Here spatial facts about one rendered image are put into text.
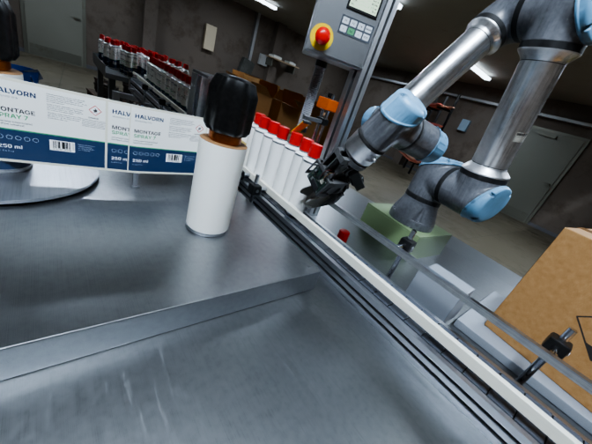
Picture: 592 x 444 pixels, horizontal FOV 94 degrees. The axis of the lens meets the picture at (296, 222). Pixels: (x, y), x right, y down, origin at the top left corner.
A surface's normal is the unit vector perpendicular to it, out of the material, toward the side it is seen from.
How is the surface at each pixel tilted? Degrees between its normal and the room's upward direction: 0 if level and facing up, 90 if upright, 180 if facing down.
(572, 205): 90
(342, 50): 90
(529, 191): 90
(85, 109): 90
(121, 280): 0
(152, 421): 0
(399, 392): 0
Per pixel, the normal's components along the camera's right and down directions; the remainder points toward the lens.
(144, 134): 0.64, 0.50
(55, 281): 0.30, -0.86
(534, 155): -0.79, 0.02
